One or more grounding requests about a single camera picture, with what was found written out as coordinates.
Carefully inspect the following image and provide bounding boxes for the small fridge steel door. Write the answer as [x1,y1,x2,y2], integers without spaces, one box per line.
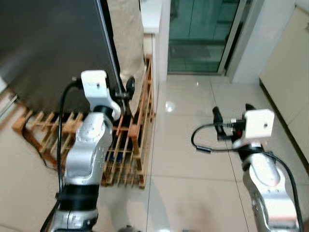
[0,0,121,116]

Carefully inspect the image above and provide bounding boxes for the cream tall cupboard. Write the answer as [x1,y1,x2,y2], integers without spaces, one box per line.
[259,6,309,172]

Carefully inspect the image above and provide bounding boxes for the wooden wine rack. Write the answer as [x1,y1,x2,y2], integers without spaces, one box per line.
[13,54,156,189]

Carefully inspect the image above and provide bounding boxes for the white side counter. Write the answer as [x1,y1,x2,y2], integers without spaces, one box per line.
[140,0,170,97]

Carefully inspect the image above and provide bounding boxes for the green glass sliding door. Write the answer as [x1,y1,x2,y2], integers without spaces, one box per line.
[167,0,254,76]

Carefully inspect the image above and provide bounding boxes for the grey robot leg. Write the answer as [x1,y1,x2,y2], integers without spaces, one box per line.
[117,224,141,232]

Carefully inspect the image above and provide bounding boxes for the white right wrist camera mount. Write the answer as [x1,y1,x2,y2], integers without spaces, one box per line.
[233,109,275,149]

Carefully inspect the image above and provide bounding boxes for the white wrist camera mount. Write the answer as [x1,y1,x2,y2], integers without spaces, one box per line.
[233,109,275,149]
[80,70,123,120]

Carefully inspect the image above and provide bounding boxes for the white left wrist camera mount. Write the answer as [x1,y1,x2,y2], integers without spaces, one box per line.
[80,70,123,120]

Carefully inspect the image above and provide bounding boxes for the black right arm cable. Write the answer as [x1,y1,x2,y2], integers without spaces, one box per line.
[191,123,306,232]

